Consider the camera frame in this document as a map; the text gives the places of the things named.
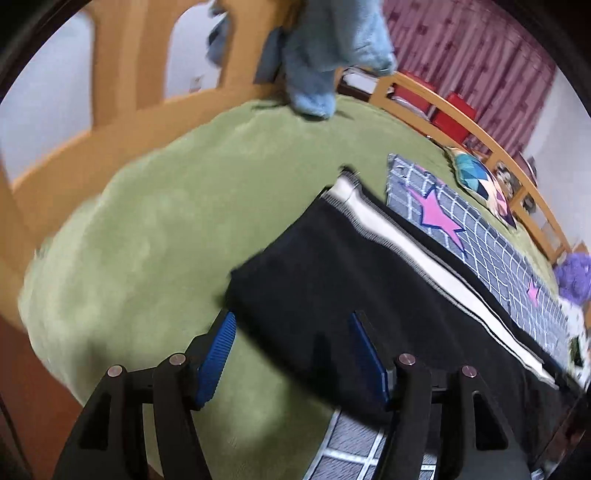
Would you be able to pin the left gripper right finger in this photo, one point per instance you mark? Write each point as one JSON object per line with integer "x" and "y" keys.
{"x": 451, "y": 415}

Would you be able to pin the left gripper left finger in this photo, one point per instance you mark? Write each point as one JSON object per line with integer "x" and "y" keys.
{"x": 107, "y": 440}

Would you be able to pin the black pants with white stripe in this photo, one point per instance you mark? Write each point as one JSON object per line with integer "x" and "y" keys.
{"x": 347, "y": 253}

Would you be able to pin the grey plaid star blanket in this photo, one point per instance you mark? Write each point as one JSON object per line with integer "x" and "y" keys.
{"x": 485, "y": 244}

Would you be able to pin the white black-spotted pillow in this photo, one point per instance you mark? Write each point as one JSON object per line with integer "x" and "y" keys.
{"x": 578, "y": 343}

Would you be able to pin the green bed cover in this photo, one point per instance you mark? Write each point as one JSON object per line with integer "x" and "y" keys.
{"x": 139, "y": 269}

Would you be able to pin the purple plush toy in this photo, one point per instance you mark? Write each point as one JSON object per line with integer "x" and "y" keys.
{"x": 573, "y": 276}

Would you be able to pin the colourful patchwork cushion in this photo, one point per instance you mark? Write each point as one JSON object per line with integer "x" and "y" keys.
{"x": 479, "y": 181}

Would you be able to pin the maroon patterned curtain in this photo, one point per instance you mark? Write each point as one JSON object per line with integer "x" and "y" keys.
{"x": 478, "y": 51}

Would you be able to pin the wooden bed frame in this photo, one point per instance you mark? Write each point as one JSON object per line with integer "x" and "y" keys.
{"x": 130, "y": 114}

